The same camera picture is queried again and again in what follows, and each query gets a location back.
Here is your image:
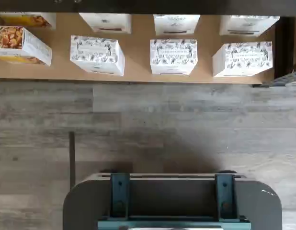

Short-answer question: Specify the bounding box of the gray robot base cart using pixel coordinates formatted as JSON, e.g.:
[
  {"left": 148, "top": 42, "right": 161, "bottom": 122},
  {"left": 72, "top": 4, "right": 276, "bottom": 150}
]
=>
[{"left": 63, "top": 170, "right": 283, "bottom": 230}]

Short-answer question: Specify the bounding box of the white floral print box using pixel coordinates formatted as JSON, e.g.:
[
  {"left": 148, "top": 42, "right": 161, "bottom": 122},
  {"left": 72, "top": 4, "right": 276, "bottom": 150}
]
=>
[
  {"left": 79, "top": 13, "right": 132, "bottom": 34},
  {"left": 219, "top": 15, "right": 281, "bottom": 37},
  {"left": 212, "top": 41, "right": 273, "bottom": 78},
  {"left": 149, "top": 39, "right": 198, "bottom": 75},
  {"left": 153, "top": 14, "right": 201, "bottom": 36},
  {"left": 70, "top": 35, "right": 125, "bottom": 77}
]

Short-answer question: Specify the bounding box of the wooden shelf board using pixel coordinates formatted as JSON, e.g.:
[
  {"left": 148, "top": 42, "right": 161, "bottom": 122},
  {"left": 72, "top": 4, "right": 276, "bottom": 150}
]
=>
[{"left": 0, "top": 12, "right": 278, "bottom": 85}]

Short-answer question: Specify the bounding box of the yellow white granola box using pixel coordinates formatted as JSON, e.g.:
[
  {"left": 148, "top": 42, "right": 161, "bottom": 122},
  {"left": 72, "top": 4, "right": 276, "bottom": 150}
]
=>
[
  {"left": 0, "top": 13, "right": 57, "bottom": 30},
  {"left": 0, "top": 25, "right": 52, "bottom": 67}
]

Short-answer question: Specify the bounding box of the black flat bar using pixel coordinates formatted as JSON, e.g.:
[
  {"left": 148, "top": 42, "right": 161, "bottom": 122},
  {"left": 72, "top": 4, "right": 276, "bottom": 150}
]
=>
[{"left": 69, "top": 131, "right": 76, "bottom": 190}]

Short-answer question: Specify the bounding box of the teal metal frame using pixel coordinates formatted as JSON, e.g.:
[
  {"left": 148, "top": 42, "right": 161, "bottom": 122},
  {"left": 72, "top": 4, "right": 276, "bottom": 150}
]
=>
[{"left": 97, "top": 172, "right": 251, "bottom": 230}]

